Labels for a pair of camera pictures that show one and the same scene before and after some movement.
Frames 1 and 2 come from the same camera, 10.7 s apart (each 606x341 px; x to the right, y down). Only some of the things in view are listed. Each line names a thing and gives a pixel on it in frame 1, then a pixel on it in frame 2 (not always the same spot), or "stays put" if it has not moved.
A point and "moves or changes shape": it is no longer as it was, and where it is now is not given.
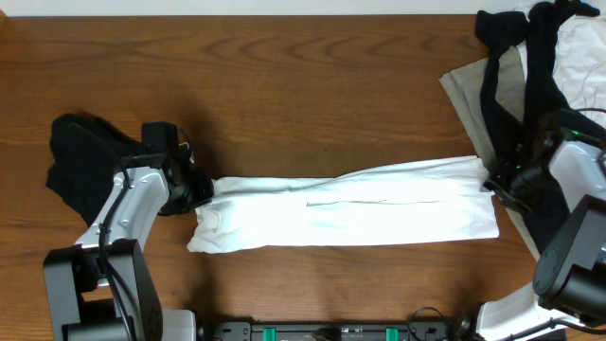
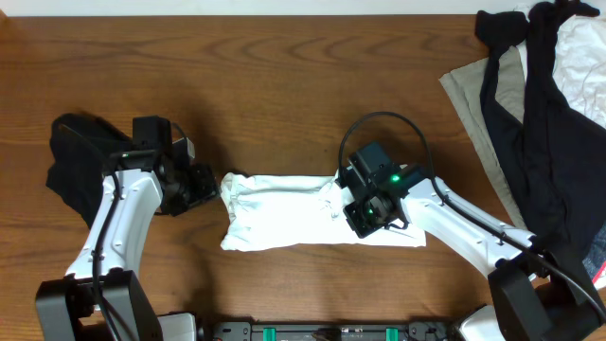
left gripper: x=203 y=188 stays put
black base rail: x=347 y=331 stays put
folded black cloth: x=86 y=152 stays put
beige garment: x=465 y=87 stays put
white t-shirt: x=410 y=201 moves or changes shape
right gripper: x=498 y=183 to x=361 y=227
